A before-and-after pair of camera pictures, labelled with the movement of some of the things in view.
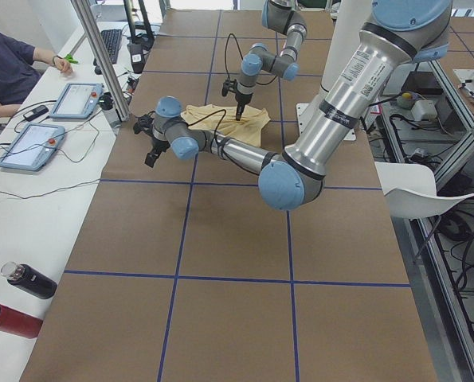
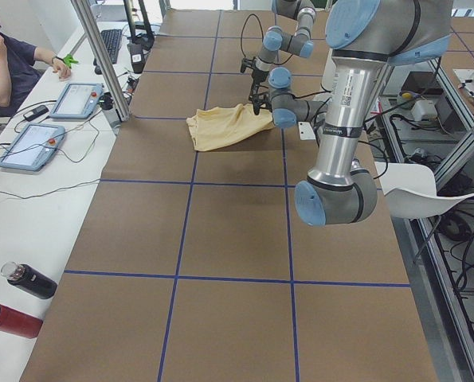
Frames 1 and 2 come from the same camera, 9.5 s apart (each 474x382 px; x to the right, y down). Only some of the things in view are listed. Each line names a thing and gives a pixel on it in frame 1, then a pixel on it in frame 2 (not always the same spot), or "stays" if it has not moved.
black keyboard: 112,40 stays
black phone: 32,114 stays
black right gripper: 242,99 → 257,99
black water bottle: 29,280 stays
